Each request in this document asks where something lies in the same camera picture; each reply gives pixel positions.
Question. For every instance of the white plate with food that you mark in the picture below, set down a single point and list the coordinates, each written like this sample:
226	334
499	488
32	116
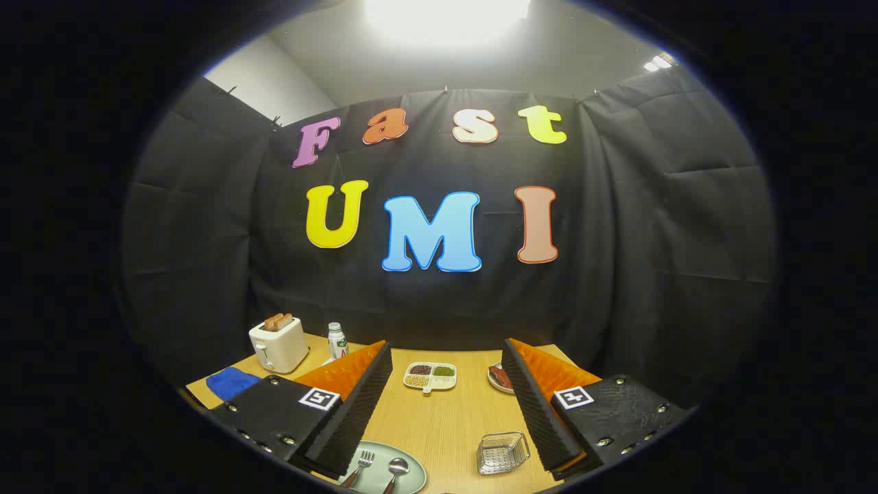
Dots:
499	379

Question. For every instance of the brown toast slice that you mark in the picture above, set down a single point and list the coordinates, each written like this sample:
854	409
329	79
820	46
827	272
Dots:
286	319
272	322

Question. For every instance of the white toaster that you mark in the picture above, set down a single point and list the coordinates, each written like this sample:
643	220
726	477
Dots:
285	348

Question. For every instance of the white divided dish with beans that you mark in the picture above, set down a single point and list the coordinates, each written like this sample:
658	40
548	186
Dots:
430	376

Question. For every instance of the ceiling light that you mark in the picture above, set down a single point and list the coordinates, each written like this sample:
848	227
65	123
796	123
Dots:
446	17

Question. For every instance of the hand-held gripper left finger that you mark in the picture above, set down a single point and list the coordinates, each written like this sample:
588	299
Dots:
357	412

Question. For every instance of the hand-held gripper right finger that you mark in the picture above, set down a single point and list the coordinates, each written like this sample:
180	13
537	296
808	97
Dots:
538	412

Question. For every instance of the black backdrop cloth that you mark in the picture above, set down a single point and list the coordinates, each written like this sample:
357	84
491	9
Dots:
617	240

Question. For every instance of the green round plate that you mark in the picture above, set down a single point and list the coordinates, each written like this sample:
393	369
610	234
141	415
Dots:
413	479

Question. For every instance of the blue folded cloth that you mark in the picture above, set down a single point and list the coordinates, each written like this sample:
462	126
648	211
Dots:
232	383

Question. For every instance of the white drink bottle green cap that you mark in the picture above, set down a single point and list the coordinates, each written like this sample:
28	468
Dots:
337	343

